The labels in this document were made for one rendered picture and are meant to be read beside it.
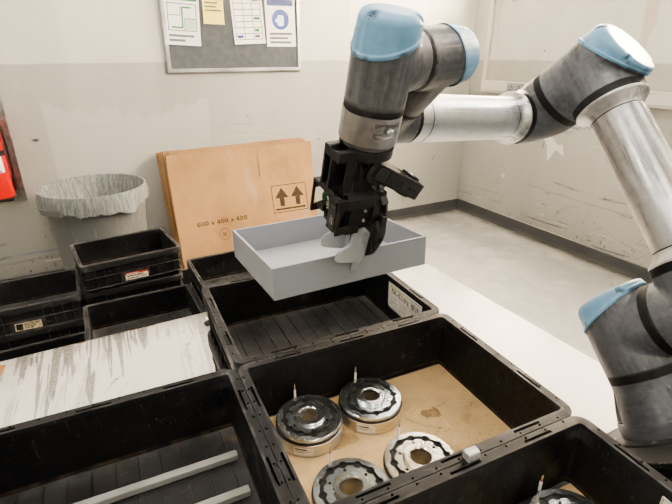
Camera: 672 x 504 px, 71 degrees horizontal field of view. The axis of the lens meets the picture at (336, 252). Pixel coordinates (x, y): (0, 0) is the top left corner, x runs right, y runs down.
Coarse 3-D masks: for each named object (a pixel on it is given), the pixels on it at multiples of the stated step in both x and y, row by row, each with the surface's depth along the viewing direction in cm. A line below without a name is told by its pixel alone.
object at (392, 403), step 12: (348, 384) 80; (360, 384) 80; (372, 384) 80; (384, 384) 80; (348, 396) 77; (396, 396) 77; (348, 408) 75; (360, 408) 75; (372, 408) 75; (384, 408) 75; (396, 408) 75; (372, 420) 73
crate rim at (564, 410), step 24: (360, 336) 82; (264, 360) 75; (288, 360) 76; (504, 360) 75; (528, 384) 70; (264, 408) 65; (264, 432) 61; (504, 432) 61; (528, 432) 61; (456, 456) 58; (288, 480) 54; (408, 480) 54
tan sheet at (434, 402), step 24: (408, 384) 85; (432, 384) 85; (456, 384) 85; (408, 408) 79; (432, 408) 79; (456, 408) 79; (480, 408) 79; (432, 432) 74; (456, 432) 74; (480, 432) 74; (288, 456) 70; (336, 456) 70; (360, 456) 70; (312, 480) 66
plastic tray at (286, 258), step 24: (312, 216) 90; (240, 240) 79; (264, 240) 86; (288, 240) 88; (312, 240) 91; (384, 240) 89; (408, 240) 76; (264, 264) 69; (288, 264) 80; (312, 264) 69; (336, 264) 71; (384, 264) 76; (408, 264) 78; (264, 288) 72; (288, 288) 69; (312, 288) 71
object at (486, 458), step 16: (576, 416) 64; (544, 432) 61; (560, 432) 61; (592, 432) 61; (496, 448) 58; (512, 448) 58; (624, 448) 58; (464, 464) 56; (480, 464) 56; (640, 464) 56; (432, 480) 54; (448, 480) 54; (656, 480) 54; (384, 496) 52; (400, 496) 52; (416, 496) 53
